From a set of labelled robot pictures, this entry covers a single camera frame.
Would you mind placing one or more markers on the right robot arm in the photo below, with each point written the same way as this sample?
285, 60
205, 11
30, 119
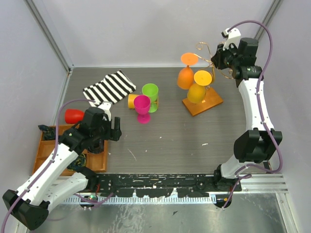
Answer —
258, 143

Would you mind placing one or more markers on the red plastic wine glass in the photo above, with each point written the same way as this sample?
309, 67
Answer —
72, 116

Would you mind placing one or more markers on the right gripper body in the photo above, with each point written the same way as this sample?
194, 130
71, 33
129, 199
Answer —
226, 58

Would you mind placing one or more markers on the magenta plastic wine glass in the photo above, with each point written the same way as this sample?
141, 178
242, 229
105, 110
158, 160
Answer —
142, 106

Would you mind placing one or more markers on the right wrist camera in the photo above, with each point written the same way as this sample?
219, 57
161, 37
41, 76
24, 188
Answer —
231, 37

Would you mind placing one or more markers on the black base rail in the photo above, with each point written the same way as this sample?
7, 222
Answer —
156, 185

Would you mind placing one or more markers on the rolled blue-yellow tie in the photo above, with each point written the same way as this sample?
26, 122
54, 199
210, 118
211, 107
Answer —
80, 161

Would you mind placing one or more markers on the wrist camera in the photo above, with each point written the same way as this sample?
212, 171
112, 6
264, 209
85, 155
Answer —
106, 106
231, 37

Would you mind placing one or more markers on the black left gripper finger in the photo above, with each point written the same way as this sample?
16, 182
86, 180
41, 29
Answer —
115, 134
117, 124

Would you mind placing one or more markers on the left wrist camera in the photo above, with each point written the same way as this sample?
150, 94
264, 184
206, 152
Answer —
106, 106

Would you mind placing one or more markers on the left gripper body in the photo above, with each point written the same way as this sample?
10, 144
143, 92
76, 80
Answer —
105, 131

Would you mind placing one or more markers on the wooden compartment tray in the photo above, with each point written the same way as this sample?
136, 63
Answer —
95, 162

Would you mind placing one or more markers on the black white striped cloth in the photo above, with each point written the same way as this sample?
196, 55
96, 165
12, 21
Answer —
112, 88

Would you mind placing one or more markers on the gold wire wine glass rack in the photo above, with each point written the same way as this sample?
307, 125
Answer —
212, 98

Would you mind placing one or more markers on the rolled dark orange-floral tie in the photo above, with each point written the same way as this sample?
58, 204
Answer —
48, 133

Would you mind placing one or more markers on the white slotted cable duct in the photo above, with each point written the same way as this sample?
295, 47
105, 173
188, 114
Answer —
174, 199

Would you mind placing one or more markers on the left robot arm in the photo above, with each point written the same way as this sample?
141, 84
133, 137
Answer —
32, 202

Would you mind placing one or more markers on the green plastic wine glass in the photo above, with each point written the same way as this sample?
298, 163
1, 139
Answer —
151, 90

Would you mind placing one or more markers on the yellow plastic wine glass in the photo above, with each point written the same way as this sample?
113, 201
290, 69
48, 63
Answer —
130, 102

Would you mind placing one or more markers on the yellow-orange plastic wine glass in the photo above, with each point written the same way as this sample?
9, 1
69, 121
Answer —
197, 91

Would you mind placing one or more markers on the orange plastic wine glass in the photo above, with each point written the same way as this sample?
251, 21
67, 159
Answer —
186, 76

